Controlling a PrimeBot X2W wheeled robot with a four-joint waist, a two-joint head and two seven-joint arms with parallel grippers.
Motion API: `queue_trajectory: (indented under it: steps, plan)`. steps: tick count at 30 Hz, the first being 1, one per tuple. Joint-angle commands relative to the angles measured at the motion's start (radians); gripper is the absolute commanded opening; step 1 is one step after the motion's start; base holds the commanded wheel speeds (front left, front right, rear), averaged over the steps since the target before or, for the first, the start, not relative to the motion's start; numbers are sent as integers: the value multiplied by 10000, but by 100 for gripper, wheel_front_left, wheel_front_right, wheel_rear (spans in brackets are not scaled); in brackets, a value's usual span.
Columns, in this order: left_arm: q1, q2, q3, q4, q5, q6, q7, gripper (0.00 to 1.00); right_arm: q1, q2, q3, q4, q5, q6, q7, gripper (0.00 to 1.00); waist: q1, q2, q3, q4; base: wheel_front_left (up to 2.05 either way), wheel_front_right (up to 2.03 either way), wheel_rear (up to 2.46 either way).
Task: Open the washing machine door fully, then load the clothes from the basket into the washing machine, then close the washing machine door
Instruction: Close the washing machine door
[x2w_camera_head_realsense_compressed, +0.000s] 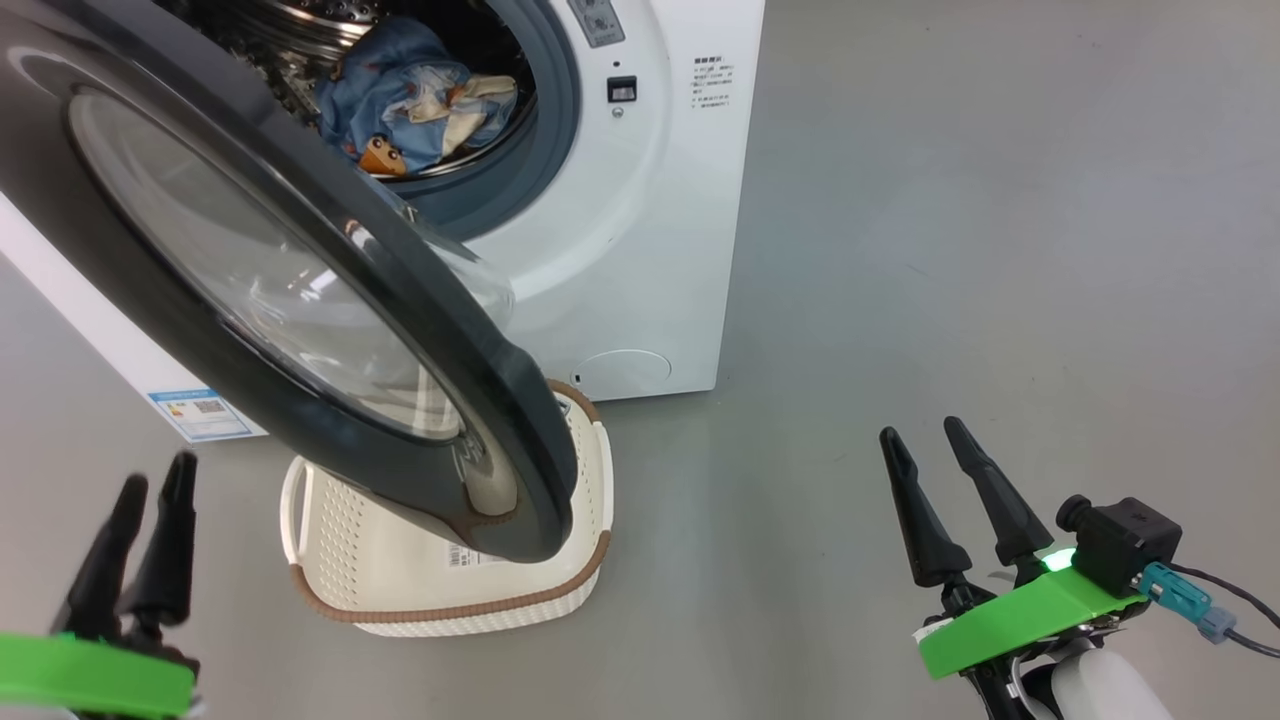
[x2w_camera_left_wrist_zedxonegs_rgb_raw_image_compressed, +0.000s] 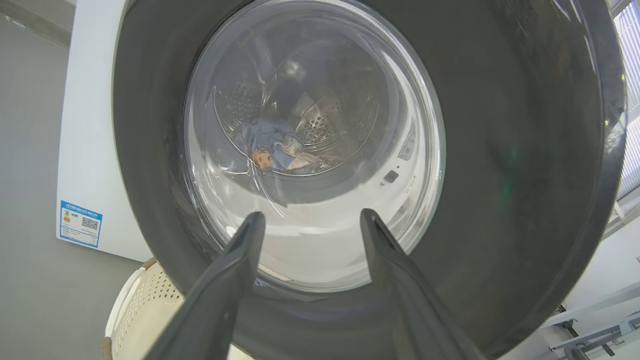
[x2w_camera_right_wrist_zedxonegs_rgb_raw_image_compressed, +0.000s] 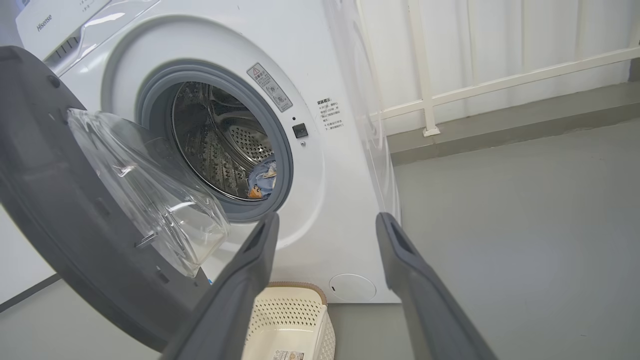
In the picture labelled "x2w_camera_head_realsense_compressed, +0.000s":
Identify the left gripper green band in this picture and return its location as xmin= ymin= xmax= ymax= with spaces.
xmin=0 ymin=452 xmax=198 ymax=720

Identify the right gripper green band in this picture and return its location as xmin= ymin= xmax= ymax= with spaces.
xmin=880 ymin=417 xmax=1146 ymax=720

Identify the black round glass washer door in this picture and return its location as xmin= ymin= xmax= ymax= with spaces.
xmin=0 ymin=0 xmax=579 ymax=564

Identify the blue cartoon print garment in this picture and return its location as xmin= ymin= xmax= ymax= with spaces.
xmin=315 ymin=15 xmax=519 ymax=177

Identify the white basket with brown rim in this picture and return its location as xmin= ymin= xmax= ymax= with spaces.
xmin=280 ymin=378 xmax=613 ymax=638

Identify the white front-load washing machine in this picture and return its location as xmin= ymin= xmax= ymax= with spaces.
xmin=0 ymin=0 xmax=766 ymax=443

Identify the blue energy label sticker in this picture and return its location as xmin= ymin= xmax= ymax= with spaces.
xmin=148 ymin=389 xmax=254 ymax=444

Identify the round white filter cover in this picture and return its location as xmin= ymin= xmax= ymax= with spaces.
xmin=580 ymin=349 xmax=673 ymax=394

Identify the printed text label on washer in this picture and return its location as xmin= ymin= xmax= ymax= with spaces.
xmin=690 ymin=55 xmax=734 ymax=110

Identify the perforated steel washer drum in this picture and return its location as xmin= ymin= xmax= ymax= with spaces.
xmin=150 ymin=0 xmax=541 ymax=121

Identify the grey warning label sticker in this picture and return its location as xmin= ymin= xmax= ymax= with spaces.
xmin=567 ymin=0 xmax=627 ymax=49

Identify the right camera cable teal plug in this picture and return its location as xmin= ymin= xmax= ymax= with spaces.
xmin=1140 ymin=560 xmax=1280 ymax=661

